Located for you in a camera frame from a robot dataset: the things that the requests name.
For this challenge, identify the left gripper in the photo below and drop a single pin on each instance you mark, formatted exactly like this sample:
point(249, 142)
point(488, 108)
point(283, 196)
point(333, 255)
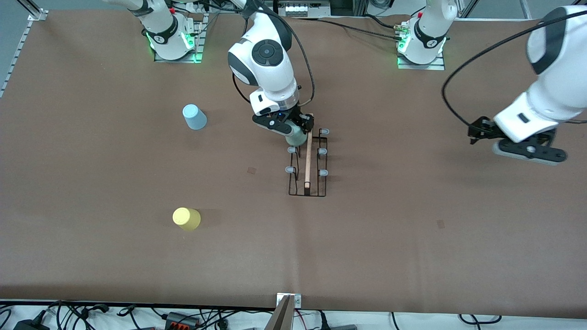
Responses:
point(482, 129)

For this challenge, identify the aluminium table edge rail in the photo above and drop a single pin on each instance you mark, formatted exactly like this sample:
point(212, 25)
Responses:
point(16, 57)

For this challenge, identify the black power adapter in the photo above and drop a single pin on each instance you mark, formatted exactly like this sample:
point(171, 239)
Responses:
point(30, 325)

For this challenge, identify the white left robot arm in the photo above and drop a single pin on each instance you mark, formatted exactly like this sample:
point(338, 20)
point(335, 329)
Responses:
point(559, 87)

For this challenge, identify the white power strip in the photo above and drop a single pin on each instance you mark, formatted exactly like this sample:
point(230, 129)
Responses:
point(298, 9)

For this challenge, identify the brown camera mount bar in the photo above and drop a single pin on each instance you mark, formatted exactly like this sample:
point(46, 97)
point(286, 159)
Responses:
point(282, 318)

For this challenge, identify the black red connector block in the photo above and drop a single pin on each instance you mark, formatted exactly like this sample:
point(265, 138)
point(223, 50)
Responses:
point(181, 320)

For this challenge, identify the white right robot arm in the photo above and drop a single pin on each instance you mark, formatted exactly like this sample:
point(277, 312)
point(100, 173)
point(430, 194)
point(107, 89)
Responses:
point(275, 78)

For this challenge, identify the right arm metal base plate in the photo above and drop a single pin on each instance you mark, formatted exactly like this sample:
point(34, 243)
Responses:
point(198, 46)

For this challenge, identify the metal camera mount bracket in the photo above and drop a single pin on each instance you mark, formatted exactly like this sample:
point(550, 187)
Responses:
point(296, 300)

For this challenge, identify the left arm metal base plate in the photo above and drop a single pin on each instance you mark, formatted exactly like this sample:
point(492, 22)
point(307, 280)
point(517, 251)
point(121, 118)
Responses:
point(422, 66)

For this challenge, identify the light blue cup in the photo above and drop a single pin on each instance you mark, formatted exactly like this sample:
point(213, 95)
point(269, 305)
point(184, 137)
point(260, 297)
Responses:
point(195, 118)

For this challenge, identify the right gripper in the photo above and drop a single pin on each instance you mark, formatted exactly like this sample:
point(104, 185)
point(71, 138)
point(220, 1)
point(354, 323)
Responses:
point(300, 120)

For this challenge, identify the metal corner bracket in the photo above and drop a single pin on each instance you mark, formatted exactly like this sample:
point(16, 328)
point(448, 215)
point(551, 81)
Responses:
point(36, 15)

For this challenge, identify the pale green cup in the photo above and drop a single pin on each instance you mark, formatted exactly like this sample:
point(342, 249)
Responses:
point(296, 137)

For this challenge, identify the yellow cup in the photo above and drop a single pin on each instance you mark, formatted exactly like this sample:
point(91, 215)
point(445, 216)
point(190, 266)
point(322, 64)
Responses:
point(185, 218)

